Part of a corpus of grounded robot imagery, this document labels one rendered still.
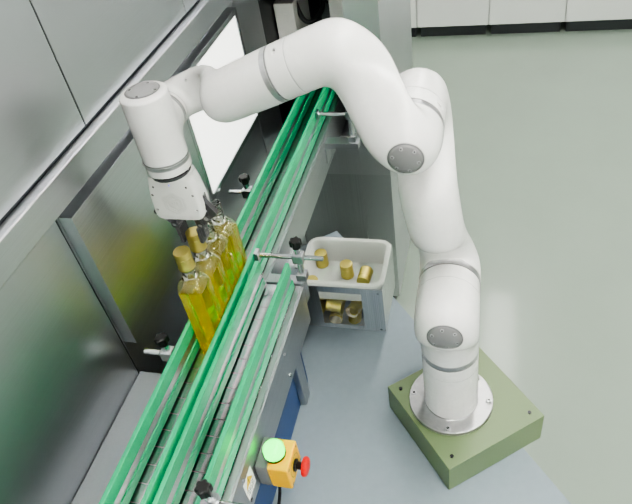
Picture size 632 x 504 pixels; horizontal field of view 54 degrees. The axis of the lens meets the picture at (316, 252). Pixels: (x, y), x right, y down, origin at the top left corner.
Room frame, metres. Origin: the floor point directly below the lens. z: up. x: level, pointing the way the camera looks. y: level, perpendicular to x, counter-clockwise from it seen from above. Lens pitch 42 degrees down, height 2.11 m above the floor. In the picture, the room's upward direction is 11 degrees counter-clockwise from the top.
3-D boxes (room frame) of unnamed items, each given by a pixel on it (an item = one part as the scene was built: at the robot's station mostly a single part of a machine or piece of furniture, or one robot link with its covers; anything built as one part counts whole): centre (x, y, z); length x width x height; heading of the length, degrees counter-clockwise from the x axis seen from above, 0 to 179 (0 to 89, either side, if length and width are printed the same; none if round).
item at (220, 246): (1.05, 0.22, 1.16); 0.06 x 0.06 x 0.21; 70
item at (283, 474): (0.67, 0.15, 0.96); 0.07 x 0.07 x 0.07; 69
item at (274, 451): (0.67, 0.16, 1.01); 0.04 x 0.04 x 0.03
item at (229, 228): (1.11, 0.20, 1.16); 0.06 x 0.06 x 0.21; 71
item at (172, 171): (1.00, 0.24, 1.50); 0.09 x 0.08 x 0.03; 70
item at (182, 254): (0.94, 0.26, 1.31); 0.04 x 0.04 x 0.04
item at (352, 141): (1.70, -0.16, 1.07); 0.17 x 0.05 x 0.23; 69
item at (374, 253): (1.17, -0.07, 0.97); 0.22 x 0.17 x 0.09; 69
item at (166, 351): (0.88, 0.36, 1.11); 0.07 x 0.04 x 0.13; 69
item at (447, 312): (0.79, -0.23, 1.14); 0.19 x 0.12 x 0.24; 160
